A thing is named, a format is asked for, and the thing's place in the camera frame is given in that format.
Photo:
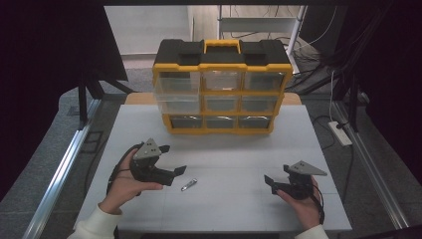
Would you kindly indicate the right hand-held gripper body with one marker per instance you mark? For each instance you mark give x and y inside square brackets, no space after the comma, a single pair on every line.
[303,169]

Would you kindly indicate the person's right hand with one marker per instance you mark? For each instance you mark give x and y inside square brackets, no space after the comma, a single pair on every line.
[308,212]

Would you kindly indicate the white metal shelf frame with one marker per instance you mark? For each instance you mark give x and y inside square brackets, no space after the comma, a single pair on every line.
[255,24]

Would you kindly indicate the yellow black organizer cabinet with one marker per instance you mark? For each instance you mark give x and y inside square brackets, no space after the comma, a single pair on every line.
[185,54]

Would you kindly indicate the black metal stand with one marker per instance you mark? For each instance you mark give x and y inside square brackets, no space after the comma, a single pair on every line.
[353,103]
[83,106]

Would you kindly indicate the person's left white sleeve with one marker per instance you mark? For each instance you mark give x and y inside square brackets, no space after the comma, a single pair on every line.
[96,225]

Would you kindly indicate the person's left hand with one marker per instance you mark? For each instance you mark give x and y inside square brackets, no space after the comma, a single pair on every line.
[122,189]

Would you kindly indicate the wooden table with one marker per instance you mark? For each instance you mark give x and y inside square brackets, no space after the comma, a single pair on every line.
[139,99]

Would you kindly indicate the aluminium floor rail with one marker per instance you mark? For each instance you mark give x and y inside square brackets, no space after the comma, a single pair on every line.
[371,166]
[63,172]

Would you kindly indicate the white power strip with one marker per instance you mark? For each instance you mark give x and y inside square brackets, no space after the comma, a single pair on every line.
[341,136]

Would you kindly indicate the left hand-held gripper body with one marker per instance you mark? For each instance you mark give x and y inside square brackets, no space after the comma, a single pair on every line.
[147,151]

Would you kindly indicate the transparent pull-out drawer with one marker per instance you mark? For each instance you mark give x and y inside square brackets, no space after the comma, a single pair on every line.
[177,89]

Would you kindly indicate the set of clear plastic drawers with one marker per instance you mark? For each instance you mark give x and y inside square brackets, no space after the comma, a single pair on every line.
[221,80]

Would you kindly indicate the person's right white sleeve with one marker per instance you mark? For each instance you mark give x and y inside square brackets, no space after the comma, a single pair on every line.
[313,233]

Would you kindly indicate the black curtain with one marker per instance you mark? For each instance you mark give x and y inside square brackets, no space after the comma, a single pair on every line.
[49,66]
[391,66]

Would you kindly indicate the person's white sleeve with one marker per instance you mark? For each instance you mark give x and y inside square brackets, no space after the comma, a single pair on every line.
[313,233]
[96,225]

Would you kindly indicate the silver nail clipper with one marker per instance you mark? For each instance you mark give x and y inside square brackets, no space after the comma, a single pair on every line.
[189,184]

